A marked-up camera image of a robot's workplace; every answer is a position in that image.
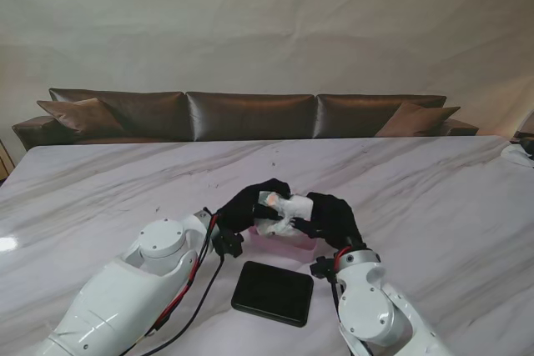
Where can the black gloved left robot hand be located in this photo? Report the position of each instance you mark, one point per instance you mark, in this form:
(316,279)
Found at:
(240,210)

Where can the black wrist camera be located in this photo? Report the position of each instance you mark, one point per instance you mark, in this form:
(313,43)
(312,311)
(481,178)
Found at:
(323,267)
(228,243)

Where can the clear tissue pack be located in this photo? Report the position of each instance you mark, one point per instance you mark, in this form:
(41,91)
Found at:
(296,208)

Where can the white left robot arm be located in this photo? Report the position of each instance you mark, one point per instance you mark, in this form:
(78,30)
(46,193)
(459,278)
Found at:
(125,293)

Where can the wooden furniture edge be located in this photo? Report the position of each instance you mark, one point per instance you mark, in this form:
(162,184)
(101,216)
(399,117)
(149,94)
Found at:
(3,160)

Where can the pink tissue box cover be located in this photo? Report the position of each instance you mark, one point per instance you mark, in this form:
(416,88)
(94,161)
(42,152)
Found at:
(283,243)

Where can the black tissue box base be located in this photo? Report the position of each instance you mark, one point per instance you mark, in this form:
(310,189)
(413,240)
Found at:
(273,293)

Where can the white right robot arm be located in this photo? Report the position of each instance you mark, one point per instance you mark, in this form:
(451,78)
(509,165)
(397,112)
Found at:
(371,306)

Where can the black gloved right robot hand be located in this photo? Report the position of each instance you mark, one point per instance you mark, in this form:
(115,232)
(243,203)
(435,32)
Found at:
(334,218)

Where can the white crumpled cloth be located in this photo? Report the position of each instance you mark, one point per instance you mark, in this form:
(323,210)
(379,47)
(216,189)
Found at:
(519,156)

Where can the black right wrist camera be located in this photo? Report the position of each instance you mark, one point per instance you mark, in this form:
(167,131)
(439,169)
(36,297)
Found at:
(323,267)

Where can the brown throw cushion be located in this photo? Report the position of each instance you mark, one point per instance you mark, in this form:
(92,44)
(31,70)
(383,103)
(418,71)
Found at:
(79,116)
(417,120)

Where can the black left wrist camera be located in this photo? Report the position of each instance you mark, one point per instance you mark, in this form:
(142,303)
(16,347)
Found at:
(228,243)

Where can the brown leather sofa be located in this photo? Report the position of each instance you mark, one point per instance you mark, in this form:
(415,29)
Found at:
(250,116)

